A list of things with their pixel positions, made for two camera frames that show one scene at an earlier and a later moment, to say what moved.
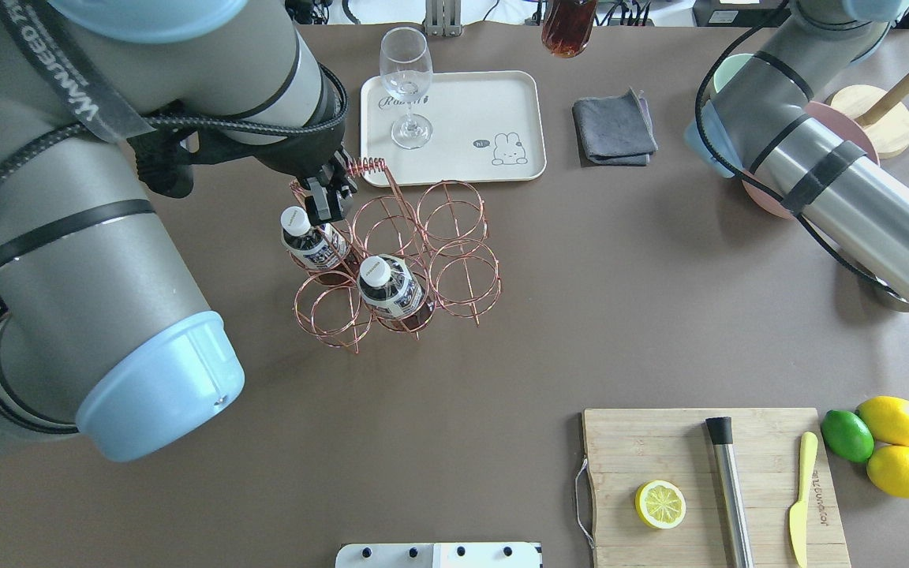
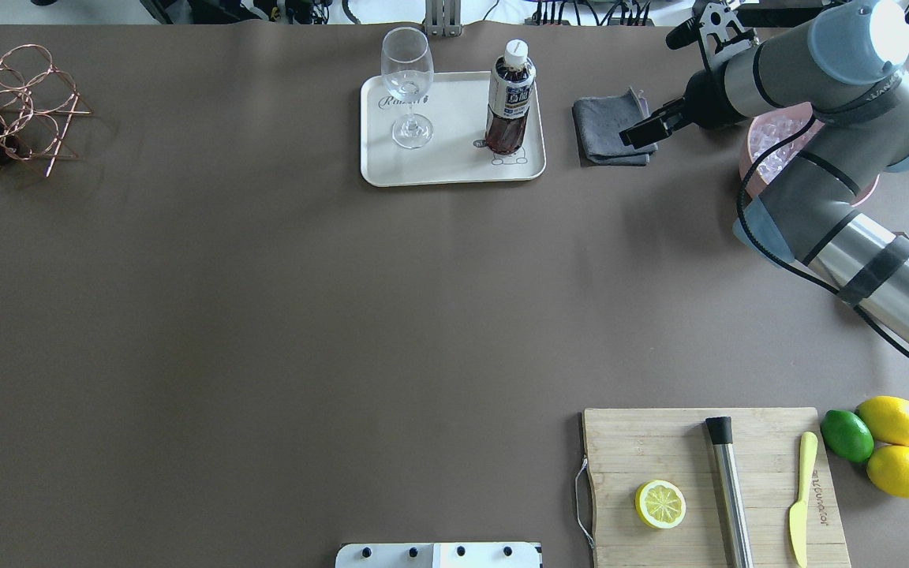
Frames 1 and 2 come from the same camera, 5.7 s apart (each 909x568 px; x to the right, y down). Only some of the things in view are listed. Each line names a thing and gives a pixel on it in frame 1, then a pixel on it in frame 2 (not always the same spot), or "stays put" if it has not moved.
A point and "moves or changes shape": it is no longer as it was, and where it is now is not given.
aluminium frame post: (443, 18) stays put
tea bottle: (567, 26) → (511, 85)
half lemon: (660, 503) stays put
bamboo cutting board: (630, 448) stays put
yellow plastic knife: (798, 513) stays put
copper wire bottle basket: (393, 258) moves or changes shape
